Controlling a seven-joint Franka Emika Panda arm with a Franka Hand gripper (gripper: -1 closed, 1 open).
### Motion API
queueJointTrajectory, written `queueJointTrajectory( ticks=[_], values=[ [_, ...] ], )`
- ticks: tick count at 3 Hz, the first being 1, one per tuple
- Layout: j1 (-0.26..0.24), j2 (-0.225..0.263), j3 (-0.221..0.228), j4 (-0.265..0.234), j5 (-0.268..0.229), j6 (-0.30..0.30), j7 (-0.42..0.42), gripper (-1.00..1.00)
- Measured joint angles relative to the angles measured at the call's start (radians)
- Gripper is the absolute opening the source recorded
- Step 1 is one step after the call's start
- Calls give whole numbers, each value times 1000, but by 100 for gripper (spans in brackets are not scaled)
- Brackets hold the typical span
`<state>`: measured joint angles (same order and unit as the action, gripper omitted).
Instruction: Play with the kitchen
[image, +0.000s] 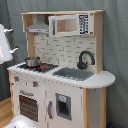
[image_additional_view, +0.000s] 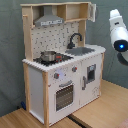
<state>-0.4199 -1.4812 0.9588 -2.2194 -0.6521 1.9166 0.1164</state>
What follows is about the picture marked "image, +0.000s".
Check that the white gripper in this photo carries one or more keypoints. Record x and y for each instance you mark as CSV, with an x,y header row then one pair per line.
x,y
5,52

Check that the small metal pot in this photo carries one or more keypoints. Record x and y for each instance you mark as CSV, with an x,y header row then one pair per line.
x,y
32,61

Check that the white toy microwave door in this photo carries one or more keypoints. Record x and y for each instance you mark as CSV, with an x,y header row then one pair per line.
x,y
69,25

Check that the wooden toy kitchen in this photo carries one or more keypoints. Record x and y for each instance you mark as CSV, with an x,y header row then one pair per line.
x,y
64,52

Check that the grey range hood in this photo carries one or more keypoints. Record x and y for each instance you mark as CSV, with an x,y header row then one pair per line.
x,y
40,24

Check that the black toy stovetop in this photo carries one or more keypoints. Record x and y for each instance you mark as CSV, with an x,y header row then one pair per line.
x,y
43,67

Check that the right red stove knob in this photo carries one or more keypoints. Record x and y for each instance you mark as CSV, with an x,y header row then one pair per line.
x,y
35,84

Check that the toy oven door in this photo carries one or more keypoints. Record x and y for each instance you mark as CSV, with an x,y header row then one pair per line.
x,y
28,105

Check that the black toy faucet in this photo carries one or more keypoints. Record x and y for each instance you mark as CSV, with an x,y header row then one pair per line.
x,y
84,64

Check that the grey toy sink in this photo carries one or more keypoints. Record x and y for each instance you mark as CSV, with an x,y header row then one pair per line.
x,y
74,74

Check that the white cabinet door with dispenser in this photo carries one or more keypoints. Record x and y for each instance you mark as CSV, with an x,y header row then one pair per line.
x,y
64,106

